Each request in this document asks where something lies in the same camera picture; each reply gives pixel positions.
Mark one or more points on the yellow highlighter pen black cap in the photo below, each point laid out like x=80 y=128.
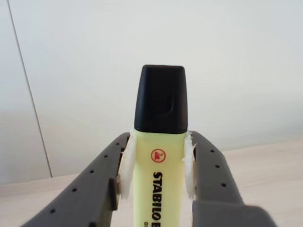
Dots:
x=161 y=106

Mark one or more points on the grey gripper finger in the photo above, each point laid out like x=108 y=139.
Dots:
x=213 y=179
x=90 y=184

